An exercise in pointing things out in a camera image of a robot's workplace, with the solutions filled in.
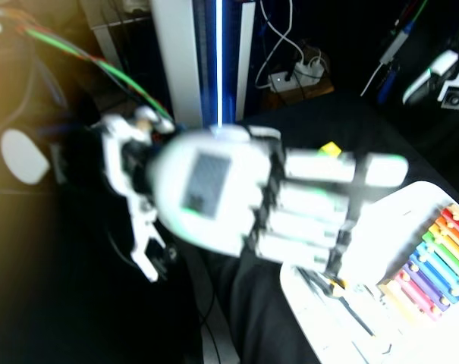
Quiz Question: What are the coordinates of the thin white cable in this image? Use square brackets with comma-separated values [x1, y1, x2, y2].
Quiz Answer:
[360, 62, 385, 98]
[254, 0, 294, 90]
[259, 0, 307, 65]

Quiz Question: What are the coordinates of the grey metal frame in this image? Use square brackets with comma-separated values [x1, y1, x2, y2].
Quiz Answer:
[80, 0, 156, 73]

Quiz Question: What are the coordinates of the white column with blue light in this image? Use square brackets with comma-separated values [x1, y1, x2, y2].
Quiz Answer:
[151, 0, 256, 128]

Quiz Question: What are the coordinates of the rainbow wooden toy xylophone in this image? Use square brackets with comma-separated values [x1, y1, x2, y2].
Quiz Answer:
[376, 202, 459, 323]

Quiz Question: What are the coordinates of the white power strip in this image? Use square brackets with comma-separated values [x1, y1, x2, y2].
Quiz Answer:
[293, 56, 325, 81]

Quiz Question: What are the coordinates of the blue cable plug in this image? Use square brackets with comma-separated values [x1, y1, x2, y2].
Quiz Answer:
[378, 64, 400, 104]

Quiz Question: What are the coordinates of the black table cloth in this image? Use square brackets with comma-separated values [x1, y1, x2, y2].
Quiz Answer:
[209, 89, 459, 364]

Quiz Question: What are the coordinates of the white square charger box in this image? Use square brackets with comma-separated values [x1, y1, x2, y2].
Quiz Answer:
[268, 71, 295, 93]

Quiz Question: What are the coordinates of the clear plastic blister package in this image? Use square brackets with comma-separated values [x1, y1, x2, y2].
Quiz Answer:
[293, 265, 397, 357]

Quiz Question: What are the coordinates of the grey white adapter box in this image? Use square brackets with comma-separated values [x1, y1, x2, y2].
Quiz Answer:
[379, 30, 409, 66]

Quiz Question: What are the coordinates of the green cable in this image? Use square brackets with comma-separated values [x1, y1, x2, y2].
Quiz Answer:
[24, 29, 173, 118]
[401, 0, 430, 31]

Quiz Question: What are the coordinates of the yellow wooden cube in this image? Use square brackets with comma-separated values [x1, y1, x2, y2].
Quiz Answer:
[316, 141, 344, 157]

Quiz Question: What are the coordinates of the brown wooden board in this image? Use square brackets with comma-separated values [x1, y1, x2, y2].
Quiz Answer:
[262, 81, 335, 111]

